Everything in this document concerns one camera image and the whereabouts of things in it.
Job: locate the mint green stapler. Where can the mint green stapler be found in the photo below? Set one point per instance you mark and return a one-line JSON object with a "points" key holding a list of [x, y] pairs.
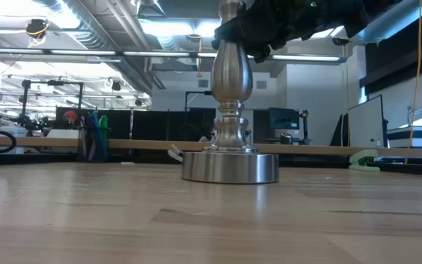
{"points": [[361, 159]]}

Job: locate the black aluminium table frame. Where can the black aluminium table frame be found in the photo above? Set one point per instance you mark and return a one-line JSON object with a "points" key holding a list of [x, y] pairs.
{"points": [[50, 158]]}

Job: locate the black mesh pen cup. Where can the black mesh pen cup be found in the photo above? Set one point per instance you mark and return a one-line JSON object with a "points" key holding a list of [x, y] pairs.
{"points": [[93, 150]]}

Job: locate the silver metal lamp base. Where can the silver metal lamp base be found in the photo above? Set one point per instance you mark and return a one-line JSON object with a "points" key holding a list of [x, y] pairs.
{"points": [[229, 168]]}

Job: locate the long ceiling light strip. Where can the long ceiling light strip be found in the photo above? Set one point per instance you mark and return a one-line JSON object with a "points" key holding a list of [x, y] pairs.
{"points": [[86, 52]]}

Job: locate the blue marker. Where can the blue marker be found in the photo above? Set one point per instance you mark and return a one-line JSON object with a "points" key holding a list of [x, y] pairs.
{"points": [[94, 121]]}

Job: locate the tan wooden desk top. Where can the tan wooden desk top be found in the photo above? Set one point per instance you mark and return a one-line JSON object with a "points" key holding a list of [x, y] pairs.
{"points": [[141, 144]]}

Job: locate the black computer monitor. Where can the black computer monitor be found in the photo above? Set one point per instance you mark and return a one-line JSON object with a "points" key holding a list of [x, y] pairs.
{"points": [[283, 118]]}

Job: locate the white whiteboard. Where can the white whiteboard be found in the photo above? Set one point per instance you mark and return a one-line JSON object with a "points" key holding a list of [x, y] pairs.
{"points": [[365, 124]]}

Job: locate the black gantry frame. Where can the black gantry frame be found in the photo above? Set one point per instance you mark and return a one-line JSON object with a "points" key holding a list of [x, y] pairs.
{"points": [[24, 99]]}

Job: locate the black partition wall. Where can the black partition wall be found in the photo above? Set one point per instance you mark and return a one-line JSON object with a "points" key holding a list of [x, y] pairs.
{"points": [[152, 124]]}

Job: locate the green marker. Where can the green marker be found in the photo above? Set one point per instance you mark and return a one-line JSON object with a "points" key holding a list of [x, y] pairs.
{"points": [[103, 122]]}

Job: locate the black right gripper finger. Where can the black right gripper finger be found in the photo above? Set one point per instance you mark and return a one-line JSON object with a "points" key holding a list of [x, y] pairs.
{"points": [[233, 31]]}

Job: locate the red round object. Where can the red round object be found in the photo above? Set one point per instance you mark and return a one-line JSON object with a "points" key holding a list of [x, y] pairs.
{"points": [[70, 116]]}

